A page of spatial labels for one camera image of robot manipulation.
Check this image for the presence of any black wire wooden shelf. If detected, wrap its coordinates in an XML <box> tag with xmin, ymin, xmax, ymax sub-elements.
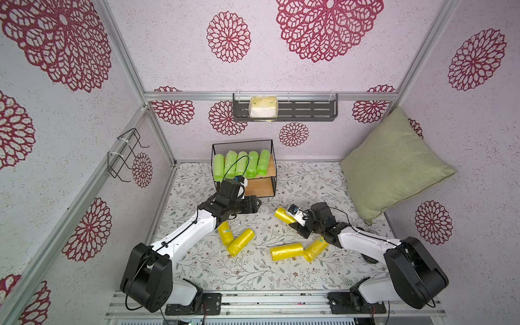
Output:
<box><xmin>211</xmin><ymin>139</ymin><xmax>276</xmax><ymax>198</ymax></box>

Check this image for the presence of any yellow trash bag roll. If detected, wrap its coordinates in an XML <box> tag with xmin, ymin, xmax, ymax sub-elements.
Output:
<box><xmin>275</xmin><ymin>207</ymin><xmax>297</xmax><ymax>225</ymax></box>
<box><xmin>269</xmin><ymin>243</ymin><xmax>304</xmax><ymax>261</ymax></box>
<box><xmin>217</xmin><ymin>222</ymin><xmax>234</xmax><ymax>246</ymax></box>
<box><xmin>303</xmin><ymin>236</ymin><xmax>329</xmax><ymax>263</ymax></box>

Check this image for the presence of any pale green trash bag roll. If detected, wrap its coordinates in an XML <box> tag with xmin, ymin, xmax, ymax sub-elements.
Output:
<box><xmin>235</xmin><ymin>151</ymin><xmax>249</xmax><ymax>176</ymax></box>

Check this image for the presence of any yellow trash bag roll diagonal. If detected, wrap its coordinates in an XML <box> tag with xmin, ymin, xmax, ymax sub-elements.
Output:
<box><xmin>227</xmin><ymin>229</ymin><xmax>255</xmax><ymax>257</ymax></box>

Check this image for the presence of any green trash bag roll top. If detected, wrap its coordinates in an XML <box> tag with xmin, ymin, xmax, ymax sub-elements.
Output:
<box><xmin>224</xmin><ymin>150</ymin><xmax>238</xmax><ymax>179</ymax></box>

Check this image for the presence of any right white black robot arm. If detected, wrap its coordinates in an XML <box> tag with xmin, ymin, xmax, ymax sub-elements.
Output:
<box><xmin>287</xmin><ymin>203</ymin><xmax>449</xmax><ymax>310</ymax></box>

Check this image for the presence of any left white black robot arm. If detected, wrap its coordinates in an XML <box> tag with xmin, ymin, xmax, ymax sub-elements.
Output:
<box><xmin>120</xmin><ymin>176</ymin><xmax>261</xmax><ymax>314</ymax></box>

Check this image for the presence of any green cushion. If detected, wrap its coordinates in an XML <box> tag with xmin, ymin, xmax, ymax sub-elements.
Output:
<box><xmin>341</xmin><ymin>108</ymin><xmax>456</xmax><ymax>225</ymax></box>

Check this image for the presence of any white sponge block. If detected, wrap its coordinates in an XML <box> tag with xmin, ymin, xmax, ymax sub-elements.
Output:
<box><xmin>249</xmin><ymin>96</ymin><xmax>278</xmax><ymax>119</ymax></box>

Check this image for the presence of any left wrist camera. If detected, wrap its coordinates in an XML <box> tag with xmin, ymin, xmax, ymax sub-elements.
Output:
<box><xmin>234</xmin><ymin>175</ymin><xmax>248</xmax><ymax>199</ymax></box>

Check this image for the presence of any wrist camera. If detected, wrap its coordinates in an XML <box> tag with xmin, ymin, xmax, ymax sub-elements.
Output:
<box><xmin>287</xmin><ymin>204</ymin><xmax>308</xmax><ymax>226</ymax></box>
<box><xmin>234</xmin><ymin>175</ymin><xmax>248</xmax><ymax>199</ymax></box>

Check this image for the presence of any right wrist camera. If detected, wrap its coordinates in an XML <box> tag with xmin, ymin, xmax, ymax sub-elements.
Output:
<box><xmin>287</xmin><ymin>204</ymin><xmax>308</xmax><ymax>226</ymax></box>

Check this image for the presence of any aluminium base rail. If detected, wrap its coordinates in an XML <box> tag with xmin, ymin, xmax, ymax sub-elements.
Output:
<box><xmin>104</xmin><ymin>291</ymin><xmax>446</xmax><ymax>322</ymax></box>

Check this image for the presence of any grey wall metal rack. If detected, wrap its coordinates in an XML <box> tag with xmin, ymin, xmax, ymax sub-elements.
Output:
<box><xmin>232</xmin><ymin>92</ymin><xmax>338</xmax><ymax>122</ymax></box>

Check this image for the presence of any black wire wall hook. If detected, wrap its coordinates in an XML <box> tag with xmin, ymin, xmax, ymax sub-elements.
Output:
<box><xmin>106</xmin><ymin>127</ymin><xmax>149</xmax><ymax>183</ymax></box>

